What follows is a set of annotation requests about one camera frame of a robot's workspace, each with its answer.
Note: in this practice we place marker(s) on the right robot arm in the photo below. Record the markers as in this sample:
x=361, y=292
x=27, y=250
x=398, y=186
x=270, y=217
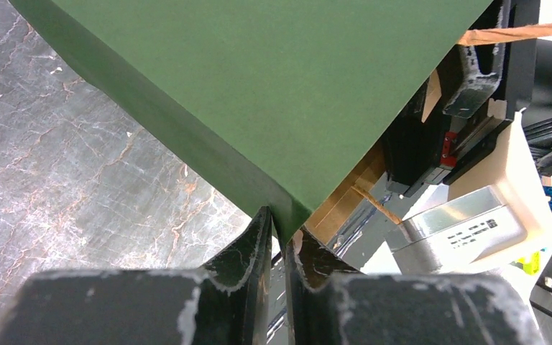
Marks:
x=538, y=124

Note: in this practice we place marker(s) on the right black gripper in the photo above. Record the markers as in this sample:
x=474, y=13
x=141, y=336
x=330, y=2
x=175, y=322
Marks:
x=450, y=125

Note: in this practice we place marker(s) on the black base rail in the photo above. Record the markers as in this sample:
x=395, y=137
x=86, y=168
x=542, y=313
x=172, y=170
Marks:
x=358, y=244

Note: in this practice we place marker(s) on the green paper bag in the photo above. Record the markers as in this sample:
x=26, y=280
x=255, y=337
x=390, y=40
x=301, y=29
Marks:
x=271, y=102

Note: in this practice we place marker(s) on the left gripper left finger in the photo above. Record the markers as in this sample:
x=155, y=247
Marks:
x=224, y=301

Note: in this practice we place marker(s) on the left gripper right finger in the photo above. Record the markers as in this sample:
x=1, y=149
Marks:
x=350, y=307

